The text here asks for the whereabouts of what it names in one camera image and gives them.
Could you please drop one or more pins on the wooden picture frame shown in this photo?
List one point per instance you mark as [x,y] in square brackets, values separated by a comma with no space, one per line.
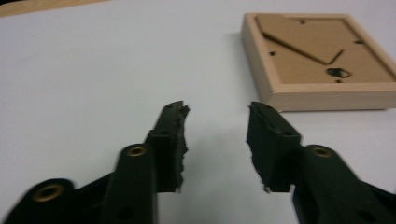
[311,96]

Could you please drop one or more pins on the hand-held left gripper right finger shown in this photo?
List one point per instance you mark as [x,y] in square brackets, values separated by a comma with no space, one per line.
[274,152]

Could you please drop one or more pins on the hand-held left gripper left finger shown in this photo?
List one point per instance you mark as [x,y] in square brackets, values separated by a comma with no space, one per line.
[168,149]

